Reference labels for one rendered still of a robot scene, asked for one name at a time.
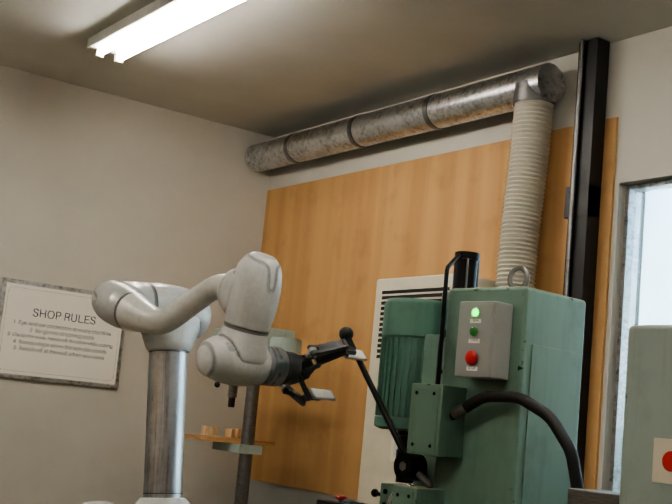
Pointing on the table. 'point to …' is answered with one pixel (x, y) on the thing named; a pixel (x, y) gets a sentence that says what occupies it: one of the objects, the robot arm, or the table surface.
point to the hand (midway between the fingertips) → (344, 375)
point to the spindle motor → (404, 354)
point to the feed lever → (410, 470)
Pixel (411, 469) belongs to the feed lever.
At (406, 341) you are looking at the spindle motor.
